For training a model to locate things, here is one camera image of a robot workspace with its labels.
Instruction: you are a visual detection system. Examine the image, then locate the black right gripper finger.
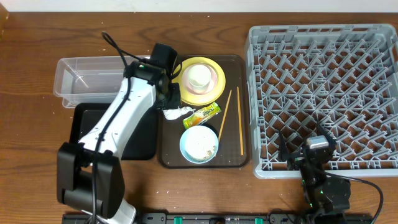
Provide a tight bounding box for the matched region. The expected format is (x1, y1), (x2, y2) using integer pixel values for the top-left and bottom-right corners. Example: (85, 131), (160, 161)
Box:
(278, 131), (289, 162)
(317, 123), (336, 149)

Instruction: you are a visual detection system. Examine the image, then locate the white tissue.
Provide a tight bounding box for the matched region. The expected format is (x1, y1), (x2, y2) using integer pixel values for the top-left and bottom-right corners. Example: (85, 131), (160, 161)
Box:
(163, 106), (195, 120)

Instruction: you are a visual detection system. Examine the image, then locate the white paper cup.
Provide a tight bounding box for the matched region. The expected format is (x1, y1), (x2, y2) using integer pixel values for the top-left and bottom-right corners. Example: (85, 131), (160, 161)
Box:
(187, 64), (211, 91)

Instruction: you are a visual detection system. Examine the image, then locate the wooden chopstick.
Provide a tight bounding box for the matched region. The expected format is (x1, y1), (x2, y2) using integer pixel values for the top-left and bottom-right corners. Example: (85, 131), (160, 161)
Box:
(218, 90), (232, 142)
(236, 86), (244, 156)

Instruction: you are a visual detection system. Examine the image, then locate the light blue bowl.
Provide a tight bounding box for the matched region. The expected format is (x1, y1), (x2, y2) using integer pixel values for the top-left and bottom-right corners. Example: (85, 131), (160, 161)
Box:
(179, 126), (219, 164)

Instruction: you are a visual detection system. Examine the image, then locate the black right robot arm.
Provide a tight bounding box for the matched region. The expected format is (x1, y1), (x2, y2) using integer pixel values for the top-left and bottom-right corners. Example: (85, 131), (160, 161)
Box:
(278, 124), (351, 223)

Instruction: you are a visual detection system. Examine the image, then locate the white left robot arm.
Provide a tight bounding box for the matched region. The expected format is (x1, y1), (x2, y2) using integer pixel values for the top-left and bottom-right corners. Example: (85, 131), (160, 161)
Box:
(57, 56), (180, 223)

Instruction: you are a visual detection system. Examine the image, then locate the grey dishwasher rack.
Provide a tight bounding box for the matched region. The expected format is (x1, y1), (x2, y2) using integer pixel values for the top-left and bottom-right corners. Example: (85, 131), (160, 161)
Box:
(244, 24), (397, 179)

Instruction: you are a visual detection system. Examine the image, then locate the yellow plate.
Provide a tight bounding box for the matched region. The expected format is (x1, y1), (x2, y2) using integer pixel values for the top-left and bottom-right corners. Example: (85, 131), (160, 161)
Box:
(172, 57), (226, 106)

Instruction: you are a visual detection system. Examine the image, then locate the pink bowl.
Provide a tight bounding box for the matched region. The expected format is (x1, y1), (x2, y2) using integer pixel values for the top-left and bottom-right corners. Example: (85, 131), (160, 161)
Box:
(182, 63), (218, 95)

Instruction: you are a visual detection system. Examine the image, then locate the black tray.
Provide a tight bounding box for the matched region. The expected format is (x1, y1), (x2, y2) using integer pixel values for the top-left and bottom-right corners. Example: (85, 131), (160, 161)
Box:
(69, 103), (159, 160)

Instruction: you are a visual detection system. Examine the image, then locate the brown serving tray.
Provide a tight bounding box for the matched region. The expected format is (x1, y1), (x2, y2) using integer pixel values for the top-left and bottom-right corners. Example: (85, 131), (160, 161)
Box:
(157, 55), (251, 169)

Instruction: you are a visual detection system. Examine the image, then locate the clear plastic bin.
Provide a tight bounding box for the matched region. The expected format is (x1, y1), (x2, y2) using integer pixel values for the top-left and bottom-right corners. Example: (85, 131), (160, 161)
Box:
(53, 55), (156, 109)

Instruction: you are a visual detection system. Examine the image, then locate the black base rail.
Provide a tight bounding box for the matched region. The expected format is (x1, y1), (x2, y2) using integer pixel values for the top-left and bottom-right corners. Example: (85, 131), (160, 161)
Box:
(61, 212), (374, 224)

